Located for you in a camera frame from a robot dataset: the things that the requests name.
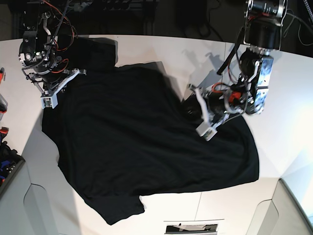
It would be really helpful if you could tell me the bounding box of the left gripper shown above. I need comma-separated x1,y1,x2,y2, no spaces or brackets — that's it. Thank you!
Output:
182,83,245,129

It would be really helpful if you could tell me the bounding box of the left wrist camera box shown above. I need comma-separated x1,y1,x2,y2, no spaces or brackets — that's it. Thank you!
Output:
196,122,217,141

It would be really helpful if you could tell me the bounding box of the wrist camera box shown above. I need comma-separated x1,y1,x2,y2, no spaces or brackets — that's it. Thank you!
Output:
41,94,58,109
196,122,217,141

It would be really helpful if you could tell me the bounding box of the grey bin with clothes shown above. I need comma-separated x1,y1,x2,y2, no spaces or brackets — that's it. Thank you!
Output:
0,127,25,197

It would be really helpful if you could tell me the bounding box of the black t-shirt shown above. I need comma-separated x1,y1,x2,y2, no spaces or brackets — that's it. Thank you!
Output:
42,38,260,225

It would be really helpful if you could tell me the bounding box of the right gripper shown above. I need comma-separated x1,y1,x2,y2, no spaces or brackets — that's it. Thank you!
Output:
22,68,87,97

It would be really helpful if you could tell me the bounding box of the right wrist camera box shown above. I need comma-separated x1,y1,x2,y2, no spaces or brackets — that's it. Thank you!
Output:
41,94,58,109

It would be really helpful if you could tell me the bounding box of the orange grey tool at edge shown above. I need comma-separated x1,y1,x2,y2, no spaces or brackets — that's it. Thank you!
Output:
0,67,8,120

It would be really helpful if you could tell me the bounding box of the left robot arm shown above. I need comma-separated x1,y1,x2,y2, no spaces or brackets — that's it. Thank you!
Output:
183,0,288,136

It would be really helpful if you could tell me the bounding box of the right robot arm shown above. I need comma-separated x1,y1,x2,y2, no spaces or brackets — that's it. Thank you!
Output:
19,0,86,99

